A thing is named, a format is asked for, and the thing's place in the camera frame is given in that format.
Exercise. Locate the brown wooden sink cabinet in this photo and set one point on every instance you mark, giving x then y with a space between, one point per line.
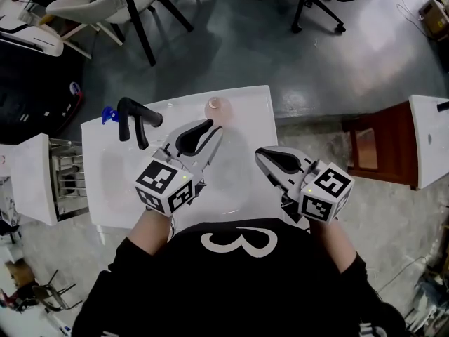
386 146

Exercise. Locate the black office chair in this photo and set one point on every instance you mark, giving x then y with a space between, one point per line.
301 5

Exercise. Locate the cardboard box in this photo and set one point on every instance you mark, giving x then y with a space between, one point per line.
435 16

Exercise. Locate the small white basin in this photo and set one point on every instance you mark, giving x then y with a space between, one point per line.
428 146

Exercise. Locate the small black faucet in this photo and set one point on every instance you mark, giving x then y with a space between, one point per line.
442 106

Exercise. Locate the white slab worktop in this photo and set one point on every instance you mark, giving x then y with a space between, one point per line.
31 177

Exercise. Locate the white sink basin vanity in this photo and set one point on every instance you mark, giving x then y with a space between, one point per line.
245 118

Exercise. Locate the person's left forearm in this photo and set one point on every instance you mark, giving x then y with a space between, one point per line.
151 230

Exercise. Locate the dark grey chair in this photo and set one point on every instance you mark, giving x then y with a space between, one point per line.
140 30

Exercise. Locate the person's black printed shirt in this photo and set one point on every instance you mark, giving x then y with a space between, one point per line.
224 286

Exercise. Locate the black folding stool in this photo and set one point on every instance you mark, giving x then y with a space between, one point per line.
52 293

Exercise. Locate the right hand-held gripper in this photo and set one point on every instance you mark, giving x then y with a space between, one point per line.
326 195

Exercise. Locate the black faucet with lever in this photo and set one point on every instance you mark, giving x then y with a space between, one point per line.
140 112

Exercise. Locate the cream wooden chair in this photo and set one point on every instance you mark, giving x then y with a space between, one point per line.
70 30

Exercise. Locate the pink cup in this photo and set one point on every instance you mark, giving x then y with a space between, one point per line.
218 109

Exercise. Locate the person's right forearm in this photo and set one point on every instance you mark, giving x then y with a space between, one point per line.
333 244

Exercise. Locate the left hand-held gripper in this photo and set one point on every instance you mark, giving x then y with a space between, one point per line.
165 184

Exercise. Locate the light grey chair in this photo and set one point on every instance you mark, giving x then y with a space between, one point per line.
105 2

